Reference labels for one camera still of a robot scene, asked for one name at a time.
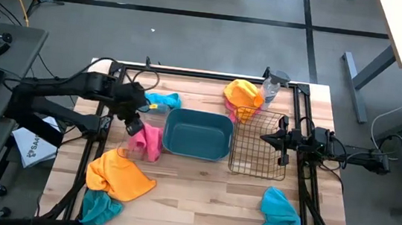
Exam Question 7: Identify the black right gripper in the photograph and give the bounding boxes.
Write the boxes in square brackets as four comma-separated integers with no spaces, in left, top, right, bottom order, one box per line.
[257,112,318,171]

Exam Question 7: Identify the blue microfiber towel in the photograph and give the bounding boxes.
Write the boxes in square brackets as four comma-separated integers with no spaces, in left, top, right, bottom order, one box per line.
[258,185,307,225]
[142,89,184,118]

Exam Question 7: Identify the pink microfiber towel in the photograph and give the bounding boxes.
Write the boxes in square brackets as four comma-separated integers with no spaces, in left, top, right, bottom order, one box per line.
[126,120,165,164]
[222,98,241,124]

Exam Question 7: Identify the orange microfiber towel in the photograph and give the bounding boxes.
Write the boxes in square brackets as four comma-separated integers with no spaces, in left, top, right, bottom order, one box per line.
[83,144,161,206]
[220,77,267,126]

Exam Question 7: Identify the dark teal microfiber towel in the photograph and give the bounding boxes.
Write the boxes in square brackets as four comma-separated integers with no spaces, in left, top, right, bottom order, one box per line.
[78,188,125,225]

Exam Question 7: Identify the clear spray bottle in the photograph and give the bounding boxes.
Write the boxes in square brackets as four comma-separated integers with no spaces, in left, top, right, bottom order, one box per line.
[258,68,292,113]

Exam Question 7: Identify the teal plastic basket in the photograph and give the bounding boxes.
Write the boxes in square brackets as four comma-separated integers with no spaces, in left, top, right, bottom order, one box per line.
[160,106,236,164]

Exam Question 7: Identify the gray table leg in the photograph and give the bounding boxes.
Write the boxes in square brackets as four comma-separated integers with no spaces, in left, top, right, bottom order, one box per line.
[334,39,398,128]

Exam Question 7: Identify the white printed paper bag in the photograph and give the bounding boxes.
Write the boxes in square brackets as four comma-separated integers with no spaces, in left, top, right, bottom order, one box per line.
[7,112,62,172]

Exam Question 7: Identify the copper wire basket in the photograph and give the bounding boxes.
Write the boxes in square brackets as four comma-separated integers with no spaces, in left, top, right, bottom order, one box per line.
[226,105,293,183]

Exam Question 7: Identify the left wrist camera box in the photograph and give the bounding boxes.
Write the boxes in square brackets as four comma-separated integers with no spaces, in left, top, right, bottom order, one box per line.
[124,116,147,139]

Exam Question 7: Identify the black aluminium table frame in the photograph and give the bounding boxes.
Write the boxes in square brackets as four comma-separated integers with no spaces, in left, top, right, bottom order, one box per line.
[38,44,369,225]

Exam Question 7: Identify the white cable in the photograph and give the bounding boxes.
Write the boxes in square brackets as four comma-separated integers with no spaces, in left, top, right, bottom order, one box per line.
[368,103,402,153]

